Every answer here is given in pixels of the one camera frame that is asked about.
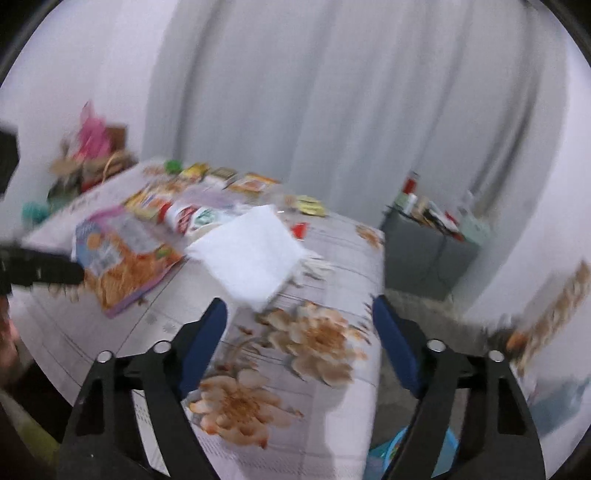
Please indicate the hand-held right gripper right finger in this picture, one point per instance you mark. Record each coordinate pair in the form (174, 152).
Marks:
(397, 346)

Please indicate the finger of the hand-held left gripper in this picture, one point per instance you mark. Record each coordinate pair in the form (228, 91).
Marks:
(41, 272)

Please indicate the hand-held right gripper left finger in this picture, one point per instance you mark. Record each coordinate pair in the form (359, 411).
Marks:
(207, 341)

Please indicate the purple orange snack bag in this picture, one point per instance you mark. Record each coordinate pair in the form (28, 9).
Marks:
(129, 272)

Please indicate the blue plastic bin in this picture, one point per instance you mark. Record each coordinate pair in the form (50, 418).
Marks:
(376, 464)

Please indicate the person's left forearm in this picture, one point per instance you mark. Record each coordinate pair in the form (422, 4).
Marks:
(7, 337)

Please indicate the teal object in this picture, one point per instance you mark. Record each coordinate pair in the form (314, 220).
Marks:
(36, 213)

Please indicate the pink plastic bag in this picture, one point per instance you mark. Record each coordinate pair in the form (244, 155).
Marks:
(94, 134)

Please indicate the grey cabinet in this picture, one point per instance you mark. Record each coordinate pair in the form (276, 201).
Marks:
(425, 258)

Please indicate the cardboard box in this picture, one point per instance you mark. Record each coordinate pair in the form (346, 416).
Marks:
(117, 138)

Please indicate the crumpled white wrapper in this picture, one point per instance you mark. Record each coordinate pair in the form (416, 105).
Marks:
(316, 267)

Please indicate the yellow snack wrapper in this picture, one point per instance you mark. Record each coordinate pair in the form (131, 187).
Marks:
(145, 201)

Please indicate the white bottle with red label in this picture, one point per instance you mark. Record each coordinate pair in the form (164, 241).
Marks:
(184, 217)

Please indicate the pale green box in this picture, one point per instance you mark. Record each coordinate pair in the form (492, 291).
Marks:
(475, 227)

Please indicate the small red wrapper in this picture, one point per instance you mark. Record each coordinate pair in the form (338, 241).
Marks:
(300, 230)

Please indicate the yellow noodle packet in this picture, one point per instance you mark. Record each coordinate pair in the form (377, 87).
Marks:
(311, 206)

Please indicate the orange snack packet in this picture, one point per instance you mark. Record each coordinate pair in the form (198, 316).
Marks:
(253, 183)

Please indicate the pile of wrappers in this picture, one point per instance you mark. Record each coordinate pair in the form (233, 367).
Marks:
(558, 304)

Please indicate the small green packet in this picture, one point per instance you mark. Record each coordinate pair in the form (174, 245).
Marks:
(173, 166)

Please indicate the olive gold box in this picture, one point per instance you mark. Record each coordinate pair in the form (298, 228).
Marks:
(224, 174)

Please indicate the bluish plastic bag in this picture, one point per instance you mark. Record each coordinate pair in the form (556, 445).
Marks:
(556, 401)

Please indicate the crumpled yellow packet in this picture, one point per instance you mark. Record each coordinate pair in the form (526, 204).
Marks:
(194, 171)

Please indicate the white curtain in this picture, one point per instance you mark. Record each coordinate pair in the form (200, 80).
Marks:
(323, 92)

